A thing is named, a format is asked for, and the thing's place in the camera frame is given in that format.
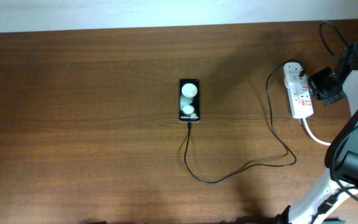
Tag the white wall charger adapter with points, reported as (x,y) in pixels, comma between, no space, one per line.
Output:
(295,75)

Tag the white power strip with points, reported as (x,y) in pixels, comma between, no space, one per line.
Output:
(300,102)

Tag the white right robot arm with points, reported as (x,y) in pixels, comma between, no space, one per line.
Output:
(339,181)

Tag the black smartphone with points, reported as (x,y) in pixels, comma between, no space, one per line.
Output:
(189,100)

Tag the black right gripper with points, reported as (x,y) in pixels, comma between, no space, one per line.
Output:
(315,79)

